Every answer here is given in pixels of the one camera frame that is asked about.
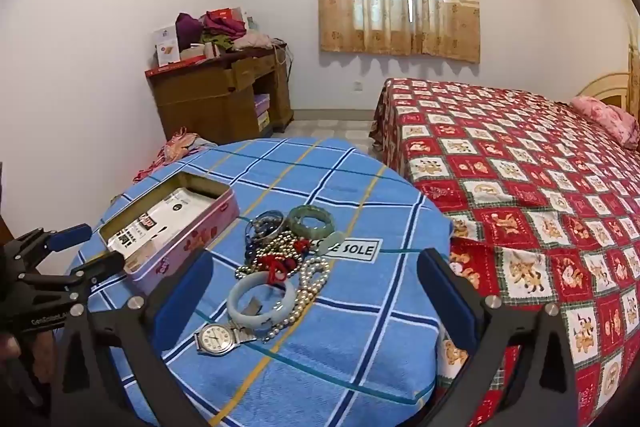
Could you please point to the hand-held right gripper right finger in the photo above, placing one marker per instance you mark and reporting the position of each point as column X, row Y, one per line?
column 445, row 297

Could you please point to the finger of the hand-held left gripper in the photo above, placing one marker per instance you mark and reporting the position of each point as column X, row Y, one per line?
column 102, row 264
column 70, row 236

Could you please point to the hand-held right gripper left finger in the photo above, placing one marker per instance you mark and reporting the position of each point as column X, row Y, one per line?
column 180, row 302

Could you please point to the silver wristwatch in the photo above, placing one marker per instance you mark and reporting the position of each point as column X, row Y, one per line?
column 216, row 338

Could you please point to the pale blue jade bangle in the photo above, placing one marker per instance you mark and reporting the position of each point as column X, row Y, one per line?
column 240, row 307

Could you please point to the pink tin box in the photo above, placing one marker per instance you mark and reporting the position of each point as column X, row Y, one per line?
column 185, row 239

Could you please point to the pale green jade pendant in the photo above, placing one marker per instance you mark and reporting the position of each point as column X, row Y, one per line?
column 330, row 242

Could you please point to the green jade bangle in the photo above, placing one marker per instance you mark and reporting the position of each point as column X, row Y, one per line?
column 298, row 226

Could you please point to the person's left hand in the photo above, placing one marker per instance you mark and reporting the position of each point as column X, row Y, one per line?
column 7, row 347

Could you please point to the white printed card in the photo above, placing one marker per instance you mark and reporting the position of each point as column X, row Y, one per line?
column 160, row 222

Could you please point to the blue checked tablecloth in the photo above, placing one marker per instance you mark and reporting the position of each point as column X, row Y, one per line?
column 340, row 337

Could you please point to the pink floral cloth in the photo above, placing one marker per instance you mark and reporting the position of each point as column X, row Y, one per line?
column 175, row 149

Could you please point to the red patchwork bedspread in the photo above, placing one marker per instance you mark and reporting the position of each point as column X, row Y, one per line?
column 540, row 187

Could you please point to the brown wooden desk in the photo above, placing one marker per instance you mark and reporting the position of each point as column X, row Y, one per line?
column 210, row 102

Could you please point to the flat red box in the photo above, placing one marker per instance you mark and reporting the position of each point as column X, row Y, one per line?
column 175, row 66

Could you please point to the white cardboard box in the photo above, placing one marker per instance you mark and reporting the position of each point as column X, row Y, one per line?
column 166, row 47

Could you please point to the purple box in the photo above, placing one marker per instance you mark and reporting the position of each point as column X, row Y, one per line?
column 262, row 104

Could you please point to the purple cloth bundle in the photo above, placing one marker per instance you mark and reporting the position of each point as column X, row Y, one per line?
column 189, row 29

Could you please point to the pink floral pillow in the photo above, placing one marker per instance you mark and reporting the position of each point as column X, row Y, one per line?
column 607, row 119

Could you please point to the pile of clothes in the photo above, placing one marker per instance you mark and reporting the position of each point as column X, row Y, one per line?
column 230, row 32

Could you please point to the light wooden headboard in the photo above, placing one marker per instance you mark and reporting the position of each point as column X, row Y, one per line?
column 612, row 87

